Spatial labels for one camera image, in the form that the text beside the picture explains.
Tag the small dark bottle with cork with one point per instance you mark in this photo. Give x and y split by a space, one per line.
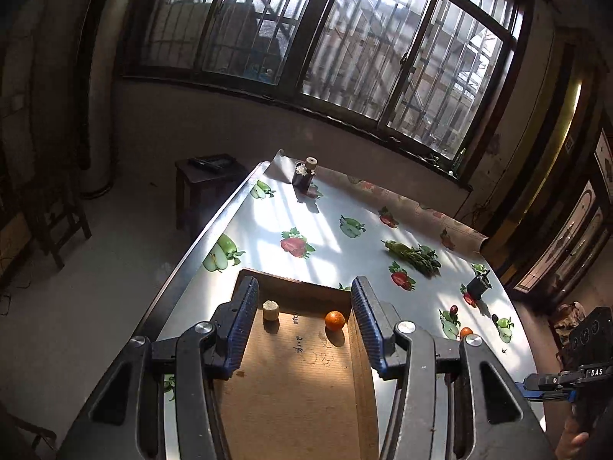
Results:
304 173

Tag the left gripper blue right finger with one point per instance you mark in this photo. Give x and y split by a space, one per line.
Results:
453 399

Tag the window with metal bars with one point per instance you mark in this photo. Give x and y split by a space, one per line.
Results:
422 76

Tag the wooden door with glass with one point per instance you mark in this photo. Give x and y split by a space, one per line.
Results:
578 231

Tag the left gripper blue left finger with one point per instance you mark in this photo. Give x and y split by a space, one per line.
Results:
122 418

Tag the fruit print tablecloth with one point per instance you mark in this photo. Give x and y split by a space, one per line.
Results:
334 235

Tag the dark wooden chair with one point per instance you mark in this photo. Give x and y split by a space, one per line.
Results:
39 205

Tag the dark wooden stool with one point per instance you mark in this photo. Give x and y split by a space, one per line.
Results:
202 184

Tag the black plant pot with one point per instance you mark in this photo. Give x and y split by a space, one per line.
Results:
479 284

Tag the cardboard box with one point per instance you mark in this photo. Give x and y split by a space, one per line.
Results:
301 392

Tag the person's hand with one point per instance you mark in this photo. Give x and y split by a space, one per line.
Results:
571 440

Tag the orange tangerine upper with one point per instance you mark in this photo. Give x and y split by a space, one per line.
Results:
465 331

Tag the small sugarcane chunk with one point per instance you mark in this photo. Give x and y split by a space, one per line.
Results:
271 310

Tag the green leafy vegetable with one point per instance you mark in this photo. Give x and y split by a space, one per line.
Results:
422 258

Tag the small orange tangerine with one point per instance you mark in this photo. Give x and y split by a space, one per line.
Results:
334 321

